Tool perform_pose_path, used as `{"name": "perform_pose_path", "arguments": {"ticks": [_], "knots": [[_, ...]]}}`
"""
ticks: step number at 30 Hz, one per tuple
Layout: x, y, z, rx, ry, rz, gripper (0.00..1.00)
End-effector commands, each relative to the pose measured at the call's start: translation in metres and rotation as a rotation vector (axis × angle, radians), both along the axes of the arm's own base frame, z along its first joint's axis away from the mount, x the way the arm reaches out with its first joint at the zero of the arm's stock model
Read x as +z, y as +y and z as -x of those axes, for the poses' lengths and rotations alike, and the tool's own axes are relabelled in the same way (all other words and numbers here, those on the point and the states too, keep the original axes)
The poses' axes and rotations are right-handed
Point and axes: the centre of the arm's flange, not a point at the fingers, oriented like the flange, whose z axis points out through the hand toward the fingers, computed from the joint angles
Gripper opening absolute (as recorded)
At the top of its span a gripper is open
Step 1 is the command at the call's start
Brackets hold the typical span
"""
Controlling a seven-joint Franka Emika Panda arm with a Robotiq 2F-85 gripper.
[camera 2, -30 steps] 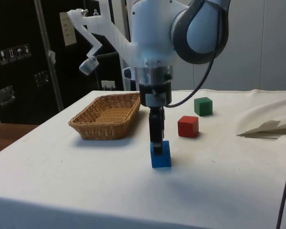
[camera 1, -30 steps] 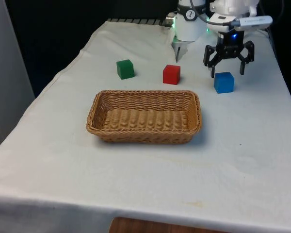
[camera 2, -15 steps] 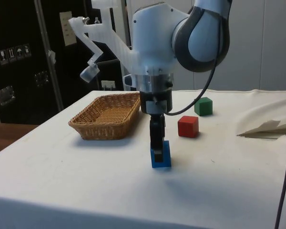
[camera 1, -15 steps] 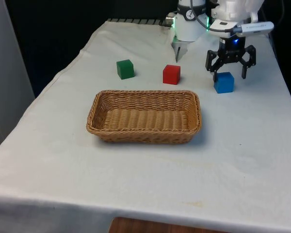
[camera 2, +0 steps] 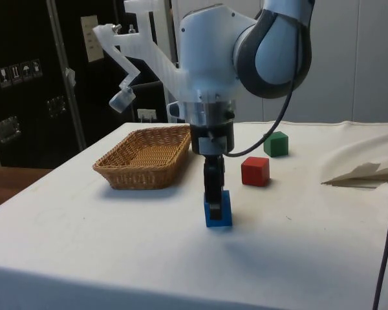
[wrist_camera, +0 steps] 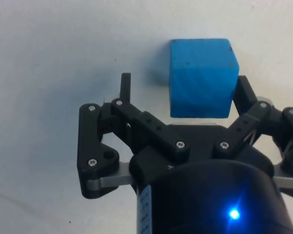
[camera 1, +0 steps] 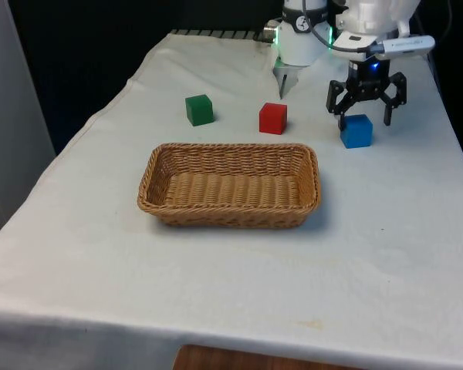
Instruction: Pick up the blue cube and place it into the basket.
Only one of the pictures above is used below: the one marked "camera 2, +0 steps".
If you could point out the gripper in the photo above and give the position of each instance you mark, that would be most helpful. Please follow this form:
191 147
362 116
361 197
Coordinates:
200 130

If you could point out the blue cube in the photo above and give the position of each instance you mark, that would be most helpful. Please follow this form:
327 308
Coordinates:
225 210

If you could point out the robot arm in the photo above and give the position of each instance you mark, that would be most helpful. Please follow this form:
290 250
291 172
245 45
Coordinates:
207 48

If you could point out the red cube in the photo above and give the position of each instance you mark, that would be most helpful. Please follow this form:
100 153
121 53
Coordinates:
253 172

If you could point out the green cube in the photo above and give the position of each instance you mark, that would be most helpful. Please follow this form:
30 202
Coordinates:
275 145

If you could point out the wicker basket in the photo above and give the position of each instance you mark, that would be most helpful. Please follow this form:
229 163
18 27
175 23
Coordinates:
142 161

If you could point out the pale lockers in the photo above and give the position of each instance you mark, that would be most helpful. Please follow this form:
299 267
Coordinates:
359 64

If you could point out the black cabinet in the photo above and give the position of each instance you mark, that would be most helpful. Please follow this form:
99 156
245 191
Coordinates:
29 42

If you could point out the translucent white bracket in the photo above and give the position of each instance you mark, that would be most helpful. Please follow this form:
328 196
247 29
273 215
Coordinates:
148 51

